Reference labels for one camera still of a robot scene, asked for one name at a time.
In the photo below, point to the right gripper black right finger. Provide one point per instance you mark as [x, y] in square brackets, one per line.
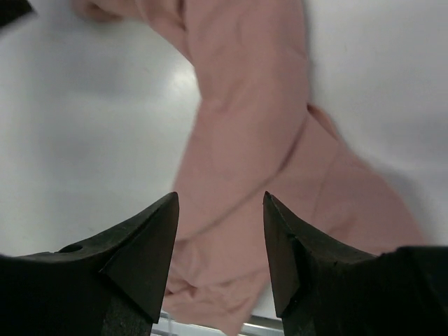
[324, 287]

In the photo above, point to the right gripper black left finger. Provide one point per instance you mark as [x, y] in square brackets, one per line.
[112, 283]

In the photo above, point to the dusty pink t-shirt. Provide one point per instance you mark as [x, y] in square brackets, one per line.
[255, 132]

